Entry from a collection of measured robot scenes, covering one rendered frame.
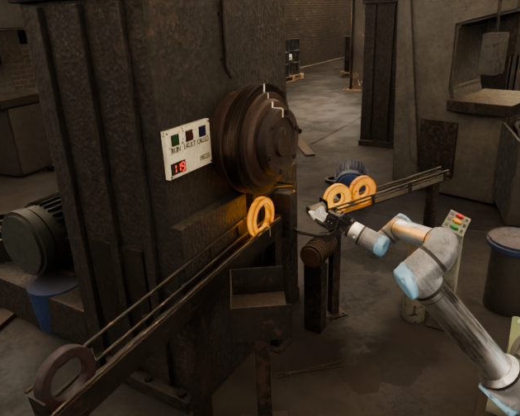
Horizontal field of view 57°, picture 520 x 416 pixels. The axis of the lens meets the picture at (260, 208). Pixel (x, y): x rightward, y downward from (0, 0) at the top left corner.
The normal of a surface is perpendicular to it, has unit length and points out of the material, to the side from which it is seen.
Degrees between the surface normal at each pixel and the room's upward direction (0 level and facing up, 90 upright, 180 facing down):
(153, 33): 90
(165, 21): 90
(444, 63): 90
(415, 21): 90
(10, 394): 0
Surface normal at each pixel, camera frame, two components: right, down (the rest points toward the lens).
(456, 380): -0.04, -0.92
